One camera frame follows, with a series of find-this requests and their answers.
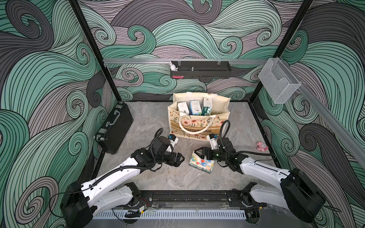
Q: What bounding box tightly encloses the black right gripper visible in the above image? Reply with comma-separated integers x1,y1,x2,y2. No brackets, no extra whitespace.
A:
194,147,228,162

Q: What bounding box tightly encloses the elephant print tissue pack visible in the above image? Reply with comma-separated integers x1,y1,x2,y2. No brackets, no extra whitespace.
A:
189,152,214,173

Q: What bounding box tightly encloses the floral canvas tote bag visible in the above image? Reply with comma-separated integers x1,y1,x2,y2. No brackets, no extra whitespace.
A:
168,92,231,141

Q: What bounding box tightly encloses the green tissue pack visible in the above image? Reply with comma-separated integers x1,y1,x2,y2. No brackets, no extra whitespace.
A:
202,97,213,116

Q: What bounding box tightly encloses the blue dog tissue pack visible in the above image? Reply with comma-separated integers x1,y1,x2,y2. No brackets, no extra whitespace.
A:
190,100,202,116

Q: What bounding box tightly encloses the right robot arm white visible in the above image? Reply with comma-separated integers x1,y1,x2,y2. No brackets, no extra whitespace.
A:
193,147,326,223

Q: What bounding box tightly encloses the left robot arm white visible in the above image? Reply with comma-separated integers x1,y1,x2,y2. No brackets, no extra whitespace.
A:
60,148,158,228

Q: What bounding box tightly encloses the pink toy figure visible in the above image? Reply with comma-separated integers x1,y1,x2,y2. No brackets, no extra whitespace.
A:
257,142,269,152

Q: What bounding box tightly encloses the black briefcase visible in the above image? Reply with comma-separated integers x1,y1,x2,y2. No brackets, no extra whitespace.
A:
94,102,134,154

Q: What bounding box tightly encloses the white rabbit figurine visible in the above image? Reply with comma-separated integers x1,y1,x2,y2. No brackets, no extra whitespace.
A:
169,61,178,71

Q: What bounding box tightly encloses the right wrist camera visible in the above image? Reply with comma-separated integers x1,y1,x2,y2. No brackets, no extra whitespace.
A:
206,134,219,150

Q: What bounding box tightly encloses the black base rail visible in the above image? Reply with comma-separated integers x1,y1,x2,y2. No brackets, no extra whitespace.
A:
138,190,251,208

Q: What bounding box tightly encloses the white slotted cable duct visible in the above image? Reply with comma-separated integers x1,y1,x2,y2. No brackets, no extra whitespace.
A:
94,210,246,220

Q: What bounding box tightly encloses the black wall shelf tray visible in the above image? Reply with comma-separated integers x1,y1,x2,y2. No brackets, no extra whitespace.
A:
170,61,232,80

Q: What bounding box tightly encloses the aluminium wall rail back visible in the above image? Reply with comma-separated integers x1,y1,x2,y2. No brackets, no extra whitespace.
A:
103,58,269,65

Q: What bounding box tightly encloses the aluminium wall rail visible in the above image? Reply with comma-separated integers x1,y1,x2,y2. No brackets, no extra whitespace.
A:
283,61,365,166
103,58,269,65

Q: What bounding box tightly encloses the clear acrylic wall box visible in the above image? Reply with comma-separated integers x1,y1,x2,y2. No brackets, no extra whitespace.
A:
259,58,301,104

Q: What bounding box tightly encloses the aluminium wall rail right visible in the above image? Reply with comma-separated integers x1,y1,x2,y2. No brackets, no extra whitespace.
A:
283,61,365,166

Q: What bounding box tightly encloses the black corner frame post right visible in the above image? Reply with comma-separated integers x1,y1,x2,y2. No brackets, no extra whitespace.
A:
249,1,313,107

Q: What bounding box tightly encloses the black corner frame post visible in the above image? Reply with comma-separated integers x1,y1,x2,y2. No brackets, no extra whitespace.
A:
68,0,122,102
249,1,313,107

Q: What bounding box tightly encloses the black corner frame post left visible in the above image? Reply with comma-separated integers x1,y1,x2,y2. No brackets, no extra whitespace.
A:
68,0,122,102

